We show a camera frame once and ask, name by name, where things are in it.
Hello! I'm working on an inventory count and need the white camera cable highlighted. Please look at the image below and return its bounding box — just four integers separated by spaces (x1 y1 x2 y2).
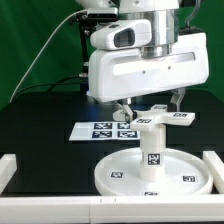
9 9 88 103

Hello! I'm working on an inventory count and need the white right fence block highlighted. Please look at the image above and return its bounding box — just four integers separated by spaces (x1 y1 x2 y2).
203 151 224 194

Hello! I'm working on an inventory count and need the white round table top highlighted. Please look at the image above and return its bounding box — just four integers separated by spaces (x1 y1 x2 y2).
94 147 213 196

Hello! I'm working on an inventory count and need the black cable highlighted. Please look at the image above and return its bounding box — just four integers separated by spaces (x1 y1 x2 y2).
13 74 90 98

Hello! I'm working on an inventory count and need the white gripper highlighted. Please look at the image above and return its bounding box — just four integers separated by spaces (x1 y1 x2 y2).
88 33 209 123

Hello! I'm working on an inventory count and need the white front fence rail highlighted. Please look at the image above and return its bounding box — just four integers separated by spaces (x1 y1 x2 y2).
0 194 224 224

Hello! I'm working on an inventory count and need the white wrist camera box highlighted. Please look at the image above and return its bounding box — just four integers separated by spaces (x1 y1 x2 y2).
90 19 152 51

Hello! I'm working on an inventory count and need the white marker tag board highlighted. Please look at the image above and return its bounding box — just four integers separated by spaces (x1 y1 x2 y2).
69 121 139 141

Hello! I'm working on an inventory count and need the white left fence block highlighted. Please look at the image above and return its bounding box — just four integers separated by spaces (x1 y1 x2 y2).
0 154 17 195

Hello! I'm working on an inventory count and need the white fence block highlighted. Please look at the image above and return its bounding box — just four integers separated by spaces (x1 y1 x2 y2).
0 154 17 195
203 151 224 194

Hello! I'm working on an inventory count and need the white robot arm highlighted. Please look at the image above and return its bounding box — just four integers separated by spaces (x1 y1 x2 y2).
76 0 209 121

